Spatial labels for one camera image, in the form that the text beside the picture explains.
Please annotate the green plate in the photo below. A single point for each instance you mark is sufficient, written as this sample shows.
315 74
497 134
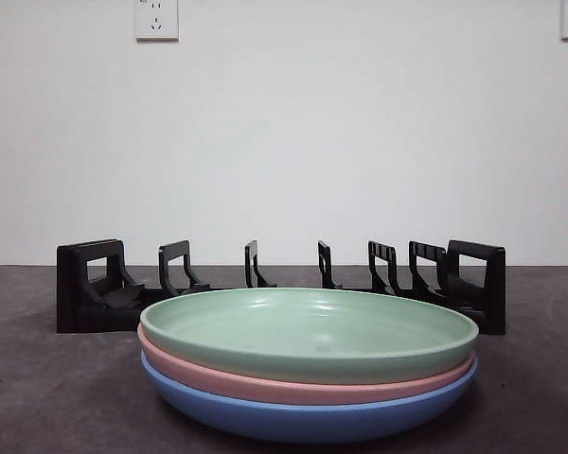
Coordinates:
307 331

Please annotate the pink plate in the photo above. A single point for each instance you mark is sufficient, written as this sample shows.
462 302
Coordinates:
312 392

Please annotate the blue plate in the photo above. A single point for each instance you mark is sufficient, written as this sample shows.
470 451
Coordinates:
312 421

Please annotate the black plate rack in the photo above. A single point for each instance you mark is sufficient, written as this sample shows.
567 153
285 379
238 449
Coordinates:
99 312

